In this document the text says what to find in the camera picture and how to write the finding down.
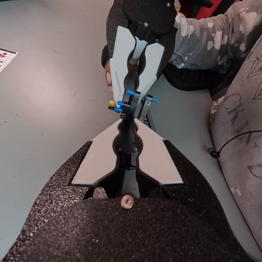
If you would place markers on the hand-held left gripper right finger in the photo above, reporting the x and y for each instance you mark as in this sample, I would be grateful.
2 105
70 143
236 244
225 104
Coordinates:
159 161

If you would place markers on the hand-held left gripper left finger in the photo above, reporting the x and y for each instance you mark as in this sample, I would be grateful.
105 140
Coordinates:
96 161

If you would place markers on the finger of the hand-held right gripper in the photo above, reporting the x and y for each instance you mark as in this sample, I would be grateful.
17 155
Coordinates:
119 61
153 61

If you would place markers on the grey black toy brick assembly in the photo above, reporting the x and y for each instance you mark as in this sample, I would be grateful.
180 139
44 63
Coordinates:
131 106

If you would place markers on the person's right forearm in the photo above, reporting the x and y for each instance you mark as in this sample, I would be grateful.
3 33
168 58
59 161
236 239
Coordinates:
215 41

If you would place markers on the person's right hand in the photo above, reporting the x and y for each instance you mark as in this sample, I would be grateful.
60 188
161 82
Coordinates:
108 75

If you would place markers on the red black office chair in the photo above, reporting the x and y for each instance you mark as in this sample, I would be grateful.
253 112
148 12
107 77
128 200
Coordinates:
210 6

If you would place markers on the sticker sheet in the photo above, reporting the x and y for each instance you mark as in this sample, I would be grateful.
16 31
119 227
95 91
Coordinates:
6 59

